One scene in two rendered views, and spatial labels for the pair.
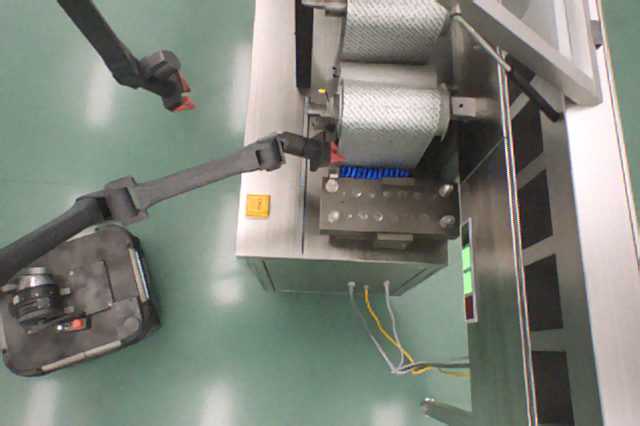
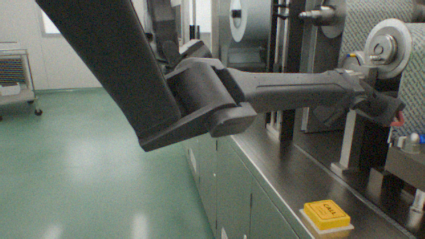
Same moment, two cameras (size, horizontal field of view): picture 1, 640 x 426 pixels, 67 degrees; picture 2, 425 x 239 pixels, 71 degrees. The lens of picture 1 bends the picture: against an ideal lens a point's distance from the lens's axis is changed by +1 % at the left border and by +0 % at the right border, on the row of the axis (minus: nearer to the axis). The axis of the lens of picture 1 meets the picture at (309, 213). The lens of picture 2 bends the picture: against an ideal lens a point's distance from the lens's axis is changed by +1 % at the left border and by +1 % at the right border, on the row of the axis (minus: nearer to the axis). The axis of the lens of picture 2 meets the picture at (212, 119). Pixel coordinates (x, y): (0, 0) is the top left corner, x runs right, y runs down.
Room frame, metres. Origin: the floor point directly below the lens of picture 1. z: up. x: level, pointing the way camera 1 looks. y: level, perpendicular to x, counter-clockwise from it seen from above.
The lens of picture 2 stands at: (-0.03, 0.53, 1.32)
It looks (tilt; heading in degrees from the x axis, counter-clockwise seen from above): 19 degrees down; 348
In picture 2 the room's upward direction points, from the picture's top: straight up
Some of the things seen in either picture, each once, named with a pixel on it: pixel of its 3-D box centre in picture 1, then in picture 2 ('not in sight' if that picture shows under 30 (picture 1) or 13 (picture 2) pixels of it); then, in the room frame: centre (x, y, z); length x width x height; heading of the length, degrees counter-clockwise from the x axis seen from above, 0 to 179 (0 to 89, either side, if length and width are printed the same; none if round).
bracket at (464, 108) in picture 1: (462, 107); not in sight; (0.62, -0.36, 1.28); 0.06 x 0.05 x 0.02; 91
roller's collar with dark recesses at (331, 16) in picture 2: (337, 3); (325, 15); (0.86, -0.04, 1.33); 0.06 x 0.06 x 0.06; 1
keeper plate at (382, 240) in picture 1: (391, 242); not in sight; (0.34, -0.25, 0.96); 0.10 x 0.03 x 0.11; 91
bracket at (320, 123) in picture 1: (323, 131); (351, 120); (0.65, -0.02, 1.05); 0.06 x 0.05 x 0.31; 91
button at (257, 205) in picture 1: (257, 205); (325, 214); (0.45, 0.16, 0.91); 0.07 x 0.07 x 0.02; 1
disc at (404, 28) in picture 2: (340, 108); (386, 50); (0.61, -0.06, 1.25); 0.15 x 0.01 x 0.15; 1
